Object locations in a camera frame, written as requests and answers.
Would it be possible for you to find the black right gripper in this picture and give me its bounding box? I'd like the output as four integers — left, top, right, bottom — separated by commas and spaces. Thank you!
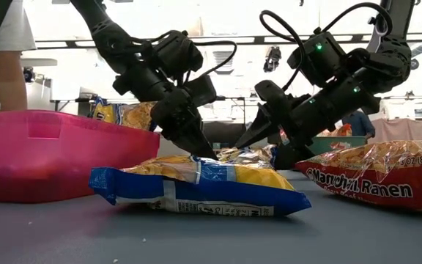
234, 69, 380, 171

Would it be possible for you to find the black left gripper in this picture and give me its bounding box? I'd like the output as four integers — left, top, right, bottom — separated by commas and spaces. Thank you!
150, 74, 219, 161

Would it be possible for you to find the blue Maruchan ramen pack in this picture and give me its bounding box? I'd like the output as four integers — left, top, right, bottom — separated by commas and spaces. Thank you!
88, 153, 313, 218
91, 97, 159, 132
216, 144, 278, 166

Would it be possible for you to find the orange Maruchan ramen pack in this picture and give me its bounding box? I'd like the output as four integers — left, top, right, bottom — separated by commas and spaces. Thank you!
322, 123, 354, 139

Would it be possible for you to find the red Maruchan ramen pack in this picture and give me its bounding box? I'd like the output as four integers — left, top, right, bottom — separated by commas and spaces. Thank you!
294, 139, 422, 214

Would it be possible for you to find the person's forearm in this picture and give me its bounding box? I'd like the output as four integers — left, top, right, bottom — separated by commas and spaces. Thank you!
0, 51, 28, 111

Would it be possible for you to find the teal plastic bin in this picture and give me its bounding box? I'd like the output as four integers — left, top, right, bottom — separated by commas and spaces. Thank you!
308, 135, 367, 155

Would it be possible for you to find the person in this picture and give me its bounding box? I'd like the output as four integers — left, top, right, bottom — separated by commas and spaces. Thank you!
0, 0, 37, 113
342, 109, 376, 140

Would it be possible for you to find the black overhead rig bar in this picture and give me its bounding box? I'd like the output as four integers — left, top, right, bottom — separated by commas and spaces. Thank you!
34, 32, 422, 48

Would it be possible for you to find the pink cloth curtain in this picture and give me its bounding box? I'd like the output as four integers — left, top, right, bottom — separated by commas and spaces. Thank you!
371, 117, 422, 142

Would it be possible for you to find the pink plastic bin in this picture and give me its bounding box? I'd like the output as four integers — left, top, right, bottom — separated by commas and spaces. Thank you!
0, 109, 160, 203

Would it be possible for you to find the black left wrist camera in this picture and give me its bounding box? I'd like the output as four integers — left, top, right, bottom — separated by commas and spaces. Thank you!
152, 29, 204, 80

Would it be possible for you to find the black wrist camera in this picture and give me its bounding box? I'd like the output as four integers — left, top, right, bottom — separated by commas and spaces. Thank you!
152, 29, 204, 80
286, 31, 347, 89

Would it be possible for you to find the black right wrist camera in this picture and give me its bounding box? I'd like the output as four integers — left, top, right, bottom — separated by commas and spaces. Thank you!
286, 31, 347, 89

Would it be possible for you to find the black left camera cable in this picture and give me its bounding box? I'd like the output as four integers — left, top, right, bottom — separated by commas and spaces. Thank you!
130, 29, 238, 84

